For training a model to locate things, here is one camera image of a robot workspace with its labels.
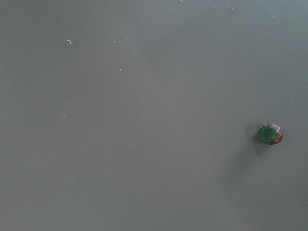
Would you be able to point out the red strawberry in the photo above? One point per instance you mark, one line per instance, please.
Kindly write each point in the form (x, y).
(270, 134)

